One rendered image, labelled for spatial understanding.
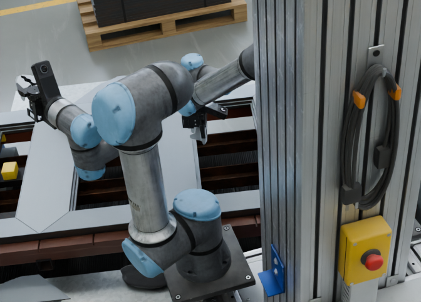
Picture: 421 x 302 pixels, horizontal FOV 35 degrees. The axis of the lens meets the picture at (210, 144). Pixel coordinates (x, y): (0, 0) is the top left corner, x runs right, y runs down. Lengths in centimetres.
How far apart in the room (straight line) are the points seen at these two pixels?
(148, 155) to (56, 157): 119
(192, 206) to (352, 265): 48
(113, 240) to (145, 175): 81
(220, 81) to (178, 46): 292
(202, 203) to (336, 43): 72
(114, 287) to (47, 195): 41
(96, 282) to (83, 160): 71
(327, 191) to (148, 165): 40
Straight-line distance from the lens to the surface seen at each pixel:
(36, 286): 232
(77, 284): 233
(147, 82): 136
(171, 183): 236
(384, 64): 113
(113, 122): 134
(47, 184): 247
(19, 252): 230
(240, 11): 506
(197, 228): 165
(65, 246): 226
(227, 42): 485
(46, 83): 177
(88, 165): 172
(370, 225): 133
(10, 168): 266
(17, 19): 564
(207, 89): 200
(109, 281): 232
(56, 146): 263
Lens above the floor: 240
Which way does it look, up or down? 38 degrees down
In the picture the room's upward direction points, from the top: 5 degrees counter-clockwise
